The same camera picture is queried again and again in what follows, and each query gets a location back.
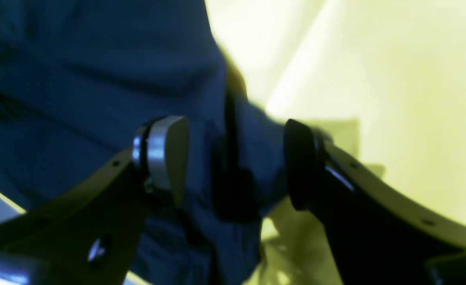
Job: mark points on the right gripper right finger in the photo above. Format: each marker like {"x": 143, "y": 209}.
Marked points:
{"x": 377, "y": 235}

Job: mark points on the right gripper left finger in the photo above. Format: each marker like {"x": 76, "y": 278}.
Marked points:
{"x": 89, "y": 235}

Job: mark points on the dark navy T-shirt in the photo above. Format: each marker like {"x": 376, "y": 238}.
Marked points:
{"x": 78, "y": 77}

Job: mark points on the yellow table cloth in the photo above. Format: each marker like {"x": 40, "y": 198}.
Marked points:
{"x": 385, "y": 82}

